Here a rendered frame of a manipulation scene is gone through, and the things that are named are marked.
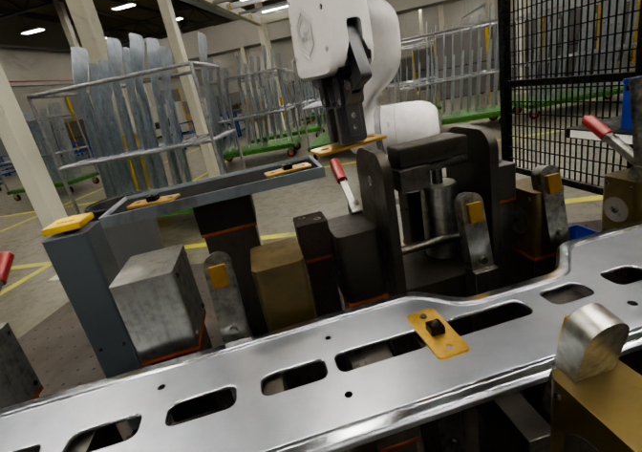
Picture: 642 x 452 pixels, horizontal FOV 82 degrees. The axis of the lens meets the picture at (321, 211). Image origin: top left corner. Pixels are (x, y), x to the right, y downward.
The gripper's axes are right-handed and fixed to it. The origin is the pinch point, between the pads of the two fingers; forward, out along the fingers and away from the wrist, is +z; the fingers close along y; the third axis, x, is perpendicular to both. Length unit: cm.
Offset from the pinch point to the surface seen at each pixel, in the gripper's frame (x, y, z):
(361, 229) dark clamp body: 3.8, -8.4, 17.3
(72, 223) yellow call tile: -36.7, -31.6, 9.1
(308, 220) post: -2.3, -14.2, 15.3
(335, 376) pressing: -10.0, 7.6, 24.7
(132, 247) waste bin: -70, -273, 92
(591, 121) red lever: 53, -7, 12
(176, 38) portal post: 46, -661, -105
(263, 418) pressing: -18.4, 8.3, 24.6
